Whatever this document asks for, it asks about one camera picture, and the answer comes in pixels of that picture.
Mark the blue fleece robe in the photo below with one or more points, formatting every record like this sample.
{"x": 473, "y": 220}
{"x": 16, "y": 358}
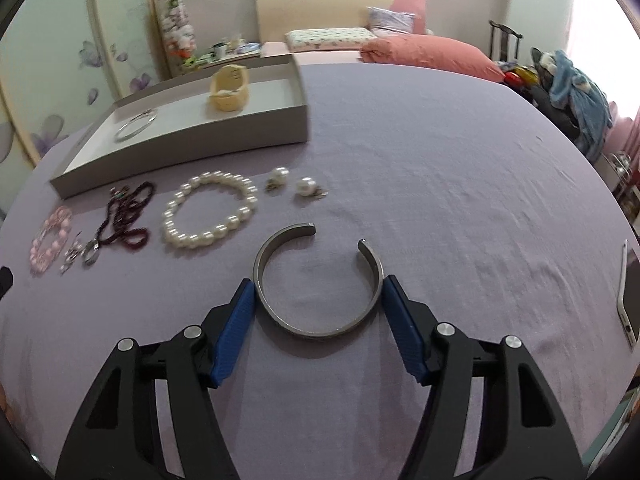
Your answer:
{"x": 582, "y": 100}

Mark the floral wardrobe doors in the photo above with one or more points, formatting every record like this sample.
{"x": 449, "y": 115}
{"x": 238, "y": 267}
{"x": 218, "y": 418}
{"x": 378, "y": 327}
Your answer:
{"x": 60, "y": 50}

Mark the white floral pillow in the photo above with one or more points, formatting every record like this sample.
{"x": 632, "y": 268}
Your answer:
{"x": 330, "y": 39}

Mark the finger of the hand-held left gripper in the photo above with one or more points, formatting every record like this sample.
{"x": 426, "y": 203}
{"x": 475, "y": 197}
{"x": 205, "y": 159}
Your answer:
{"x": 4, "y": 282}

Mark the cluttered small containers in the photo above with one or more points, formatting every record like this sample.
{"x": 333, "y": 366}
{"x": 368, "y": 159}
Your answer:
{"x": 220, "y": 50}

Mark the purple bed sheet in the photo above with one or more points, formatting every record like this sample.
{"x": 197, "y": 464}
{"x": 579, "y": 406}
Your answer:
{"x": 450, "y": 200}

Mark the white smartphone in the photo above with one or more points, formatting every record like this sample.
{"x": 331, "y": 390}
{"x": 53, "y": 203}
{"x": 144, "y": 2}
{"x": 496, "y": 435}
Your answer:
{"x": 629, "y": 320}

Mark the cream and pink headboard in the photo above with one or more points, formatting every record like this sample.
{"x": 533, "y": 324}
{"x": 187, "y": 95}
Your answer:
{"x": 310, "y": 5}

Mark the thin silver bangle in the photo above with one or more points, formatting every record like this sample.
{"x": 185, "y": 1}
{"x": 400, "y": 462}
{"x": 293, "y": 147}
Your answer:
{"x": 120, "y": 135}

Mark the dark clothes pile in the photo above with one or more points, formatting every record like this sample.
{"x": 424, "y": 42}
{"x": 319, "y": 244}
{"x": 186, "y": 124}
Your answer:
{"x": 555, "y": 110}

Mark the purple patterned pillow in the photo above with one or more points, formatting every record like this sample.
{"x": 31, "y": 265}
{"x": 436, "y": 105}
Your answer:
{"x": 390, "y": 20}

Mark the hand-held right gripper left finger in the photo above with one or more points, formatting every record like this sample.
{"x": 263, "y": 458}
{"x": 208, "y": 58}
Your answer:
{"x": 235, "y": 330}

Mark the pink bed sheet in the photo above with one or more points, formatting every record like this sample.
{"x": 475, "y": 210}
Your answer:
{"x": 325, "y": 54}

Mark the colourful toys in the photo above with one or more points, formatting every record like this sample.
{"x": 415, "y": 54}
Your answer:
{"x": 520, "y": 75}

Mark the small silver earrings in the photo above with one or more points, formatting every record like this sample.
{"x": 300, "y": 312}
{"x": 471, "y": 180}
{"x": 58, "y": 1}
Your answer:
{"x": 70, "y": 257}

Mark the grey shallow box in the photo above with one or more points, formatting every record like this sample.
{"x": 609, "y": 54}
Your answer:
{"x": 200, "y": 155}

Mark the plush toy rack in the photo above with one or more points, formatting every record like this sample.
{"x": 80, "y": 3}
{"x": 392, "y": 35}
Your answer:
{"x": 177, "y": 25}

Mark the pearl earring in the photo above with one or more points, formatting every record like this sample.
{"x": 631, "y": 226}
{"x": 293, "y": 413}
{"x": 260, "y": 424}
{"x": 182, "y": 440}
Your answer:
{"x": 279, "y": 175}
{"x": 304, "y": 187}

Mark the pink duvet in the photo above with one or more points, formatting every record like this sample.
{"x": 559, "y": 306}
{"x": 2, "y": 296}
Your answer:
{"x": 430, "y": 55}

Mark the dark wooden chair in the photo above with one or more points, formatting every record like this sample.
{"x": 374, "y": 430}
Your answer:
{"x": 505, "y": 42}

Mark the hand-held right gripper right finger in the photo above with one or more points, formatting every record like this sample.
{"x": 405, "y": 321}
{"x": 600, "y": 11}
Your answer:
{"x": 402, "y": 330}

